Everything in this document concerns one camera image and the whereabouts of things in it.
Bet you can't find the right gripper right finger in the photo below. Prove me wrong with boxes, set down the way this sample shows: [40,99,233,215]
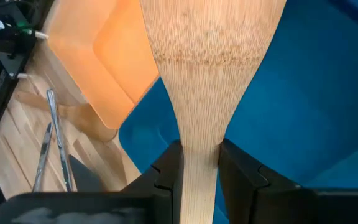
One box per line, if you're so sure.
[218,138,318,224]

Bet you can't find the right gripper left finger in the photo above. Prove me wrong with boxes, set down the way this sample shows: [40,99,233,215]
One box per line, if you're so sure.
[119,139,185,224]

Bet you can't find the grey-bladed black-handled spatula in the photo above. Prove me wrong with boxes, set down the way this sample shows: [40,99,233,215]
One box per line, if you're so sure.
[68,154,107,192]

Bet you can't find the silver fork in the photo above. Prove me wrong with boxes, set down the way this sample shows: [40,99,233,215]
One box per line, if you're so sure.
[46,88,73,192]

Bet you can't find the silver table knife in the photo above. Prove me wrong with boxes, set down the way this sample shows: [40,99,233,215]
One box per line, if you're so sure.
[32,122,54,192]

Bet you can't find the blue plastic bin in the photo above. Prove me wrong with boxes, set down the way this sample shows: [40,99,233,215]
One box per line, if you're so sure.
[118,0,358,224]

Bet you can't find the brown wooden spatula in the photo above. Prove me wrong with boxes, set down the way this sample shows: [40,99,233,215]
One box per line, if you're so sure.
[14,90,118,143]

